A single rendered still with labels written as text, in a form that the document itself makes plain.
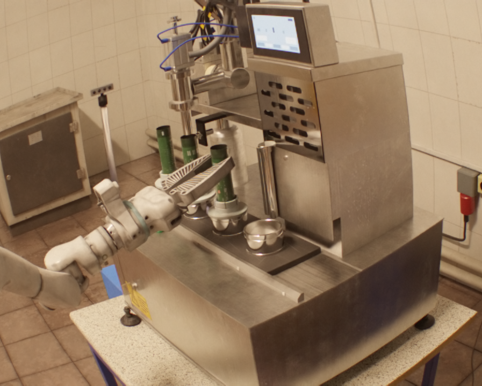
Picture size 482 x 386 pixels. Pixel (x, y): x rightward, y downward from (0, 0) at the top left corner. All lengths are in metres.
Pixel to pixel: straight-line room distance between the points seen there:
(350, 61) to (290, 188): 0.27
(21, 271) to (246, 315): 0.37
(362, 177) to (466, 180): 1.54
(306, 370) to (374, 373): 0.20
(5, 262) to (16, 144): 3.19
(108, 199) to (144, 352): 0.45
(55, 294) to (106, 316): 0.58
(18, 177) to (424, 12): 2.83
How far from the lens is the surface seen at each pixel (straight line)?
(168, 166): 1.40
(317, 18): 1.00
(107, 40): 4.93
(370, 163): 1.12
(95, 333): 1.52
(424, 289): 1.28
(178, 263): 1.19
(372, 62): 1.09
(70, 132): 4.18
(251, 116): 1.26
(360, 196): 1.12
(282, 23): 1.03
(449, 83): 2.62
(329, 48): 1.02
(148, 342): 1.46
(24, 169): 4.12
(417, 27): 2.68
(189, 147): 1.28
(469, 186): 2.61
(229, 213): 1.22
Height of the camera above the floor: 1.56
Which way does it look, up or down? 21 degrees down
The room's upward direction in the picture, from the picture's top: 8 degrees counter-clockwise
